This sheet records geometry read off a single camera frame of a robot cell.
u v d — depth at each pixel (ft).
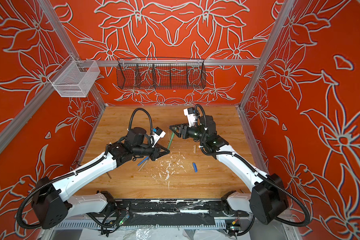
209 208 2.42
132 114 1.92
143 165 2.87
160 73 3.24
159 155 2.19
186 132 2.11
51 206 1.26
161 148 2.39
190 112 2.19
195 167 2.87
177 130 2.33
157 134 2.16
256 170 1.44
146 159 2.95
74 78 3.02
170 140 2.34
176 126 2.34
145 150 2.09
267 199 1.28
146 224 2.29
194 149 3.10
